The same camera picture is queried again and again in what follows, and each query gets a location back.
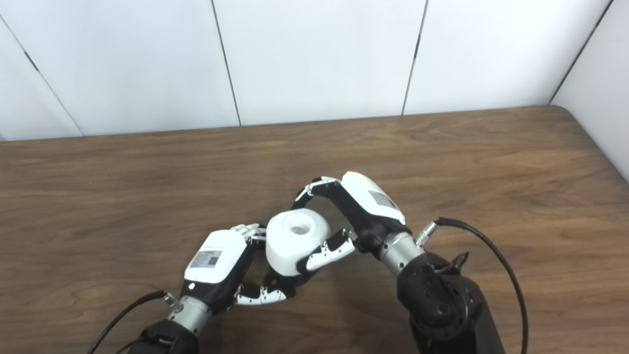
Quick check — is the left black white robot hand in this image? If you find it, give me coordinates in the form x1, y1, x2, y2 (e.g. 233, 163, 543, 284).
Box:
179, 224, 298, 316

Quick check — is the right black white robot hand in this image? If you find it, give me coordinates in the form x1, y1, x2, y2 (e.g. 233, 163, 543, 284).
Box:
291, 171, 408, 272

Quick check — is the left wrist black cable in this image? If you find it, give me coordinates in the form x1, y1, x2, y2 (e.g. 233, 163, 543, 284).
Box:
86, 290, 178, 354

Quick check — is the round white piece with holes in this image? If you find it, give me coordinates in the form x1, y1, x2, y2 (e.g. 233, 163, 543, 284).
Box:
265, 208, 331, 277

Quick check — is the black flanged holder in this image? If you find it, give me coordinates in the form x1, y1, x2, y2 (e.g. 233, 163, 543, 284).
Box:
263, 268, 321, 297

